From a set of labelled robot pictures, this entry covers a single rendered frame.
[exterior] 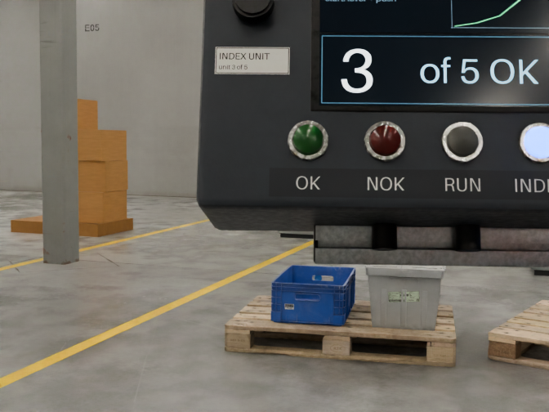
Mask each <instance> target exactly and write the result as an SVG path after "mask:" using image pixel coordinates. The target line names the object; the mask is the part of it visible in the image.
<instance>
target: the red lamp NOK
mask: <svg viewBox="0 0 549 412"><path fill-rule="evenodd" d="M364 147H365V149H366V151H367V152H368V154H369V155H370V156H371V157H372V158H374V159H375V160H378V161H382V162H389V161H391V160H394V159H397V158H398V157H399V156H400V155H401V154H402V152H403V151H404V147H405V137H404V133H403V131H402V130H401V128H400V127H399V126H398V125H396V124H394V123H391V122H387V121H383V122H379V123H375V124H374V125H373V126H372V127H370V128H369V129H368V131H367V132H366V134H365V137H364Z"/></svg>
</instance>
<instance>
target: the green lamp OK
mask: <svg viewBox="0 0 549 412"><path fill-rule="evenodd" d="M288 147H289V149H290V151H291V152H292V154H293V155H294V156H295V157H297V158H299V159H301V160H305V161H311V160H315V159H318V158H319V157H321V156H322V155H323V154H324V153H325V151H326V150H327V148H328V134H327V132H326V131H325V129H324V127H323V126H322V125H320V124H319V123H316V122H314V121H310V120H307V121H302V122H300V123H298V124H296V125H295V126H294V127H293V128H292V130H291V131H290V133H289V135H288Z"/></svg>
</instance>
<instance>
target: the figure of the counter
mask: <svg viewBox="0 0 549 412"><path fill-rule="evenodd" d="M319 105H395V35H394V34H319Z"/></svg>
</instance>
